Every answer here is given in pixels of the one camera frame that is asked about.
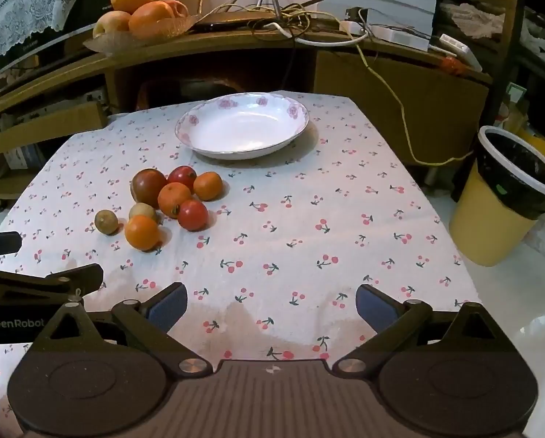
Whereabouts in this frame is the orange tangerine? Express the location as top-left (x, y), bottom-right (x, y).
top-left (193, 171), bottom-right (224, 201)
top-left (157, 182), bottom-right (192, 219)
top-left (125, 215), bottom-right (161, 251)

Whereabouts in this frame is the white adapter box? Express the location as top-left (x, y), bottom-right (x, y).
top-left (439, 34), bottom-right (483, 72)

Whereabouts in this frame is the red apple behind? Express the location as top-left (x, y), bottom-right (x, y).
top-left (163, 0), bottom-right (189, 18)

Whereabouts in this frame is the glass fruit tray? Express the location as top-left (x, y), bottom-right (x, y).
top-left (83, 15), bottom-right (200, 57)

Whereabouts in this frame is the small red tomato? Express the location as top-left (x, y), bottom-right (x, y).
top-left (178, 199), bottom-right (209, 231)

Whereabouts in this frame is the pale apple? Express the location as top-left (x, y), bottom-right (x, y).
top-left (92, 10), bottom-right (131, 39)

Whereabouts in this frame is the orange tangerine front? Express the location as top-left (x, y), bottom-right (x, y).
top-left (125, 215), bottom-right (161, 251)

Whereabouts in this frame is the red tomato back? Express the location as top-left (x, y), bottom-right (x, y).
top-left (168, 165), bottom-right (197, 192)

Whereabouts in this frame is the yellow trash bin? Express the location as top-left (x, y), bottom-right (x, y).
top-left (449, 126), bottom-right (545, 267)

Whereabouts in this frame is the large dark red tomato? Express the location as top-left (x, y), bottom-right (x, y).
top-left (130, 168), bottom-right (168, 209)

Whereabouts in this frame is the wooden tv cabinet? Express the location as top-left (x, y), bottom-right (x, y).
top-left (0, 30), bottom-right (492, 201)

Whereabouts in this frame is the small orange object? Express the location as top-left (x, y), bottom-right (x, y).
top-left (439, 57), bottom-right (468, 76)

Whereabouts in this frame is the white floral plate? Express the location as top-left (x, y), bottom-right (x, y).
top-left (175, 92), bottom-right (310, 161)

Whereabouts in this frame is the large orange front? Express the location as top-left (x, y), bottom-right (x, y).
top-left (129, 1), bottom-right (175, 33)

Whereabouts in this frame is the yellow cable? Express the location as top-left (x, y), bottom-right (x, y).
top-left (199, 1), bottom-right (475, 167)

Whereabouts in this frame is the white cable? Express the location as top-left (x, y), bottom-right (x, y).
top-left (262, 20), bottom-right (371, 49)

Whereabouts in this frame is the brown kiwi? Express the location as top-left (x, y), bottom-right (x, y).
top-left (129, 203), bottom-right (157, 222)
top-left (94, 210), bottom-right (119, 235)

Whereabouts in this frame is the white power strip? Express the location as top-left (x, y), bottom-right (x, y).
top-left (339, 21), bottom-right (430, 51)

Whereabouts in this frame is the cherry print tablecloth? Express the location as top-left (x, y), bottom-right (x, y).
top-left (0, 89), bottom-right (482, 438)

